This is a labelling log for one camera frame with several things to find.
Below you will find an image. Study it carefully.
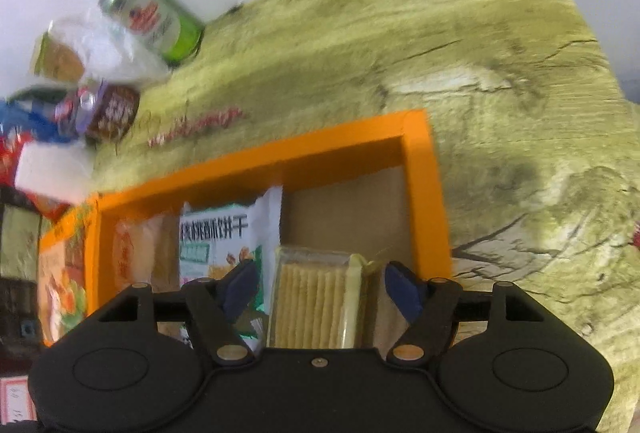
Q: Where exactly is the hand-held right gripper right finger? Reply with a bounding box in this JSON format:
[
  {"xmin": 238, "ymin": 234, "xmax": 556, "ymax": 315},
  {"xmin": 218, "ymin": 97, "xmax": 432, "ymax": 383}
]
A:
[{"xmin": 384, "ymin": 262, "xmax": 556, "ymax": 366}]

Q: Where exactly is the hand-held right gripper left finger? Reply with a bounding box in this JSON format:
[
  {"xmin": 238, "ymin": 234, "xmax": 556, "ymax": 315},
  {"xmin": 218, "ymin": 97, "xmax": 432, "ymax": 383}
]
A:
[{"xmin": 90, "ymin": 259, "xmax": 261, "ymax": 366}]

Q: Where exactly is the green biscuit packet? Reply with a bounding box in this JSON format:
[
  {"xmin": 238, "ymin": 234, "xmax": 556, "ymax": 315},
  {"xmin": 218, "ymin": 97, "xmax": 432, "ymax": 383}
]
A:
[{"xmin": 179, "ymin": 186, "xmax": 284, "ymax": 349}]

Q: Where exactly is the clear cracker packet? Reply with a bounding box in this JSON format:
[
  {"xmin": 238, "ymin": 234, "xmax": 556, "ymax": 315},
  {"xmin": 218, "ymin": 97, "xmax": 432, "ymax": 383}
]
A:
[{"xmin": 265, "ymin": 245, "xmax": 376, "ymax": 350}]

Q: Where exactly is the round pastry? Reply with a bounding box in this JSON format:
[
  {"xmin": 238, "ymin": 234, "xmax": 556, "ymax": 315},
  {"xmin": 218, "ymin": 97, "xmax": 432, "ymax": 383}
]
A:
[{"xmin": 114, "ymin": 213, "xmax": 181, "ymax": 294}]

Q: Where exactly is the orange cardboard box tray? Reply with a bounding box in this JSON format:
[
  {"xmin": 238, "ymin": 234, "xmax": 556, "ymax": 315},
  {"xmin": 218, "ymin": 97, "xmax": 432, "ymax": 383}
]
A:
[{"xmin": 82, "ymin": 110, "xmax": 455, "ymax": 350}]

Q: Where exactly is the orange printed box lid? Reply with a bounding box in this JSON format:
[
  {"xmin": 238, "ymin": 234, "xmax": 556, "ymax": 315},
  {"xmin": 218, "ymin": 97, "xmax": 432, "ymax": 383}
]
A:
[{"xmin": 37, "ymin": 203, "xmax": 101, "ymax": 348}]

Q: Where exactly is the green wood-grain desktop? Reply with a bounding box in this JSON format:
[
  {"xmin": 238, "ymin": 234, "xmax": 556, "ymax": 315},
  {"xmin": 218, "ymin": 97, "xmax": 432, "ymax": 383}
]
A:
[{"xmin": 90, "ymin": 0, "xmax": 640, "ymax": 433}]

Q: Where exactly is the brown jar purple lid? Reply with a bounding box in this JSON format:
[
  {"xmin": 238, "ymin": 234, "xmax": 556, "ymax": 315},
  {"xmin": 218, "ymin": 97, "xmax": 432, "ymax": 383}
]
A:
[{"xmin": 75, "ymin": 80, "xmax": 142, "ymax": 145}]

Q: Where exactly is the white cup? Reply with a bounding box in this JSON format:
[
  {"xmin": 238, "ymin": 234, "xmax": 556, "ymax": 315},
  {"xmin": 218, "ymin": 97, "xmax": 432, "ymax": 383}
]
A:
[{"xmin": 14, "ymin": 140, "xmax": 93, "ymax": 204}]

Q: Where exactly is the wood-grain side panel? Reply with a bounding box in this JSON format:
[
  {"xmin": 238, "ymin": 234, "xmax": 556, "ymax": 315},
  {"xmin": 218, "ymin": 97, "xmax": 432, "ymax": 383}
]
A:
[{"xmin": 0, "ymin": 203, "xmax": 45, "ymax": 279}]

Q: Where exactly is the pink labelled small bottle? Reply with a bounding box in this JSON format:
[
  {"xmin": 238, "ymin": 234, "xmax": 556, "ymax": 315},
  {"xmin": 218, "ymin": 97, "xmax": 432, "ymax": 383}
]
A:
[{"xmin": 54, "ymin": 88, "xmax": 98, "ymax": 136}]

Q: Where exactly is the blue water bottle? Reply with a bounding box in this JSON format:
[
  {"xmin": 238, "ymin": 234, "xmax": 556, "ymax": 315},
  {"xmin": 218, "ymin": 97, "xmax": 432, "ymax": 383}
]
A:
[{"xmin": 0, "ymin": 100, "xmax": 76, "ymax": 144}]

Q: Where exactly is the white plastic bag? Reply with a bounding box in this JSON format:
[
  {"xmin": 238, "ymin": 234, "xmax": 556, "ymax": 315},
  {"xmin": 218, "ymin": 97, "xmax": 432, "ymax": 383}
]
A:
[{"xmin": 47, "ymin": 10, "xmax": 171, "ymax": 84}]

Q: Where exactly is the red snack packet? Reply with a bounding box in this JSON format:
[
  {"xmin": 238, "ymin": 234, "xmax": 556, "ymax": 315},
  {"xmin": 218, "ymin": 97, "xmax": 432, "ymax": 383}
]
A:
[{"xmin": 0, "ymin": 136, "xmax": 71, "ymax": 219}]

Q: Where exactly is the green beer can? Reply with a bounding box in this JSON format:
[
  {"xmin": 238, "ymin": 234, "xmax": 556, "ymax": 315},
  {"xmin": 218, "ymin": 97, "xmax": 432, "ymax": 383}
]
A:
[{"xmin": 97, "ymin": 0, "xmax": 206, "ymax": 64}]

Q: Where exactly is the dark green bag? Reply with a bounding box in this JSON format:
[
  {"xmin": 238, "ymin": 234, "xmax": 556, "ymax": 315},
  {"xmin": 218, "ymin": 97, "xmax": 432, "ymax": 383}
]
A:
[{"xmin": 7, "ymin": 86, "xmax": 68, "ymax": 104}]

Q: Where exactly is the yellow-green snack bag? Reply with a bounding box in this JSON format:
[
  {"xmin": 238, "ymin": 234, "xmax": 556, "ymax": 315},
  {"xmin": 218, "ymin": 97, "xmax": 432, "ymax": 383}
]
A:
[{"xmin": 31, "ymin": 33, "xmax": 86, "ymax": 81}]

